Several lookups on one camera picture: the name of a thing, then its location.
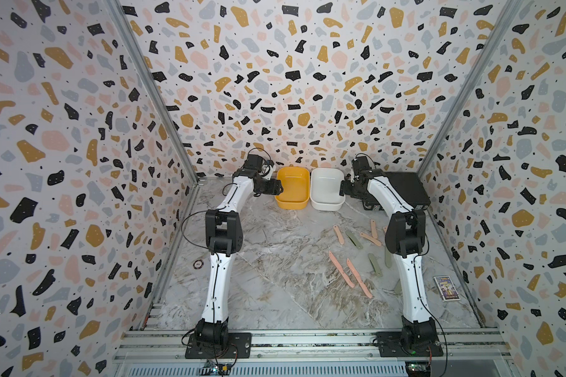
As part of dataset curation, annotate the white storage box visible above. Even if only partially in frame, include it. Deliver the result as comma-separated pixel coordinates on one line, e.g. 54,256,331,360
310,168,345,211

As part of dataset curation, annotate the yellow storage box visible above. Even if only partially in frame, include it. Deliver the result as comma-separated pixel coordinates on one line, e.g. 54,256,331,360
275,167,310,210

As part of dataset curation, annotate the long pink fruit knife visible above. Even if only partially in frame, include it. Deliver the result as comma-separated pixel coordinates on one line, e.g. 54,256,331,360
328,251,355,288

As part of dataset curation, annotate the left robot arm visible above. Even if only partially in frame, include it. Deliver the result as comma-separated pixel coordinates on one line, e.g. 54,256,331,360
194,153,283,350

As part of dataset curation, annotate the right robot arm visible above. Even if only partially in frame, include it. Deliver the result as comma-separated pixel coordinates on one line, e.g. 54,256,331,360
340,153,443,356

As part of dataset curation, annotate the pink folding knife upright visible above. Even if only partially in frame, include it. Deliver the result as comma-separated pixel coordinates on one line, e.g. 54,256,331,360
370,220,378,239

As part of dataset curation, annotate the pink folding knife left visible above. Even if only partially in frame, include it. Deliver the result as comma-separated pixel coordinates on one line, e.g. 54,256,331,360
333,226,345,245

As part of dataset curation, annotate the black carrying case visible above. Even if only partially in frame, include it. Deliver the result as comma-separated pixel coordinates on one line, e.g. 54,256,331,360
363,172,431,215

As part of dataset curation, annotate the pink folding knife angled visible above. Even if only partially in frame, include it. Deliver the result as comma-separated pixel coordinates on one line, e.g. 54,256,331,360
359,232,382,247

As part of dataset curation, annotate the green folding knife centre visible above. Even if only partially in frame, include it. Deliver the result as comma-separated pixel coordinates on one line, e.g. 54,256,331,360
346,230,363,250

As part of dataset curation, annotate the green folding knife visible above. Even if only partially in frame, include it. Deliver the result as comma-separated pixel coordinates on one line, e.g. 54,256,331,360
385,248,393,269
346,230,363,250
368,253,382,277

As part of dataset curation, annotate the green folding knife lower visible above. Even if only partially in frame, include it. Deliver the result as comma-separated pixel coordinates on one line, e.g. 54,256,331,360
368,253,382,277

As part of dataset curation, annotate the green folding knife right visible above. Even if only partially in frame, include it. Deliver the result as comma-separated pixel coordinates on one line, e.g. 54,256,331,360
385,248,393,269

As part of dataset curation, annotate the colourful card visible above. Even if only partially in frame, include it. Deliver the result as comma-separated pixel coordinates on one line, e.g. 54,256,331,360
433,276,461,302

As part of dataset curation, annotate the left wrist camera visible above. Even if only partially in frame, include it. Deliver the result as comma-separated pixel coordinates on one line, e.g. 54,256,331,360
260,160,275,179

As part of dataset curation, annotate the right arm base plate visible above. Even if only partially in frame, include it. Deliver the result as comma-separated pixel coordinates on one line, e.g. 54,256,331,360
372,331,444,358

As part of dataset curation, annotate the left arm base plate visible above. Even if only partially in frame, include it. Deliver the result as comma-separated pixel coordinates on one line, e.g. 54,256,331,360
185,332,252,360

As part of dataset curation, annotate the circuit board with wires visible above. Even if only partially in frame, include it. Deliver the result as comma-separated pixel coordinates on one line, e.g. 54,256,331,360
200,361,234,376

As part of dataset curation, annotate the aluminium mounting rail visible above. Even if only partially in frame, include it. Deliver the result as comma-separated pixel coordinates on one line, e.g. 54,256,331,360
114,328,520,376

